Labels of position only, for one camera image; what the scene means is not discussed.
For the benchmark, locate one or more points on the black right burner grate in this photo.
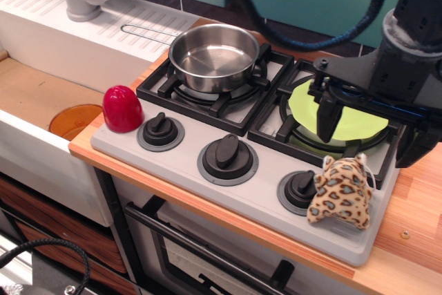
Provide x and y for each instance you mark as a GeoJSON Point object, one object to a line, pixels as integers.
{"type": "Point", "coordinates": [276, 128]}

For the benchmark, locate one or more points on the black stove knob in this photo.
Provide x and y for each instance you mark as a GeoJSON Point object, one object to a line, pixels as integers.
{"type": "Point", "coordinates": [228, 161]}
{"type": "Point", "coordinates": [160, 133]}
{"type": "Point", "coordinates": [296, 191]}

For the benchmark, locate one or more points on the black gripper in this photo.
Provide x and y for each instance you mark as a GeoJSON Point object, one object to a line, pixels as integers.
{"type": "Point", "coordinates": [395, 83]}

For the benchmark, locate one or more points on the black right stove knob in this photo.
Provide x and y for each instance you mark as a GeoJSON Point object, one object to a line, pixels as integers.
{"type": "Point", "coordinates": [296, 191]}

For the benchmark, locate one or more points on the stainless steel pot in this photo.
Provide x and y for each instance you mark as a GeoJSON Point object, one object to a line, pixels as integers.
{"type": "Point", "coordinates": [212, 58]}

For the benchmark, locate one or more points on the wooden drawer front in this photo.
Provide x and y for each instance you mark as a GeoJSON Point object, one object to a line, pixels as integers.
{"type": "Point", "coordinates": [28, 215]}

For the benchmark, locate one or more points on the black left stove knob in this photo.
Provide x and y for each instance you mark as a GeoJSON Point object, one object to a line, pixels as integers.
{"type": "Point", "coordinates": [160, 133]}

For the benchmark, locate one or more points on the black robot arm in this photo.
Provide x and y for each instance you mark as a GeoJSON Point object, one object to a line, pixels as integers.
{"type": "Point", "coordinates": [413, 24]}

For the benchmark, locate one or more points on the black left burner grate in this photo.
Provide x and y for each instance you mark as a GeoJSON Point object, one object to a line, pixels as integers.
{"type": "Point", "coordinates": [233, 111]}

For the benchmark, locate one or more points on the grey toy stove top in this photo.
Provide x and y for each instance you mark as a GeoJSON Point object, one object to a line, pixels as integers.
{"type": "Point", "coordinates": [256, 199]}

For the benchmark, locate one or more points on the toy oven door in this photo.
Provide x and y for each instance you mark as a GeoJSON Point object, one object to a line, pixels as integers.
{"type": "Point", "coordinates": [147, 215]}

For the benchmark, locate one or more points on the stuffed cheetah toy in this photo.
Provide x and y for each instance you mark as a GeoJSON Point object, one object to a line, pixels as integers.
{"type": "Point", "coordinates": [342, 192]}

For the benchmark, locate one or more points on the orange plastic bowl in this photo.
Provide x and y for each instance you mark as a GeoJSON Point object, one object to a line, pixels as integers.
{"type": "Point", "coordinates": [71, 121]}

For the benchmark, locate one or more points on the black burner grate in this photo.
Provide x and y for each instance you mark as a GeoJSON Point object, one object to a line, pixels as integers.
{"type": "Point", "coordinates": [276, 128]}
{"type": "Point", "coordinates": [233, 111]}

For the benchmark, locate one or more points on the white toy sink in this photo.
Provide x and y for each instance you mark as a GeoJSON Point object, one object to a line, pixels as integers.
{"type": "Point", "coordinates": [49, 63]}

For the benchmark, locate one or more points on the black middle stove knob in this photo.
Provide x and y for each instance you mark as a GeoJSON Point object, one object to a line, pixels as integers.
{"type": "Point", "coordinates": [228, 161]}

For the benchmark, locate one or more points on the lime green plate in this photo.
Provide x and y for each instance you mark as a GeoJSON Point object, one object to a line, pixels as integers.
{"type": "Point", "coordinates": [353, 124]}

